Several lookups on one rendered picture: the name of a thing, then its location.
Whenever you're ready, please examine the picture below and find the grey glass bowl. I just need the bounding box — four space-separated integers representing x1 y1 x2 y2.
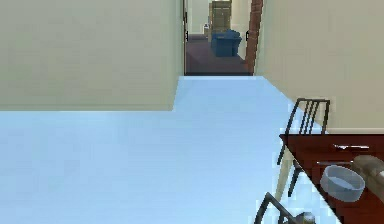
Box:
320 164 366 203

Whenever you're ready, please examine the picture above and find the tan wooden cupboard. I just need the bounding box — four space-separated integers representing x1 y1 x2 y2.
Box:
208 0 232 43

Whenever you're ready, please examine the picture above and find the blue bin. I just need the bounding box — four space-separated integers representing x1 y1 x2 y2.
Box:
210 29 243 58

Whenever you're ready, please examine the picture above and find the silver knife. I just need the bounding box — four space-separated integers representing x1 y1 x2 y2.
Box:
332 143 370 151

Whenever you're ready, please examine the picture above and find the brown wooden room door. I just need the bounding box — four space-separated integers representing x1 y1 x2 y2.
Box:
245 0 264 75

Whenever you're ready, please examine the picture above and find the dark red wooden table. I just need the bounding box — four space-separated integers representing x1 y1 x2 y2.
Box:
279 133 384 224

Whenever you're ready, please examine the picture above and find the black metal chair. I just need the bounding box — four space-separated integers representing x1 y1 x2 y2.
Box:
274 97 331 202
253 191 317 224

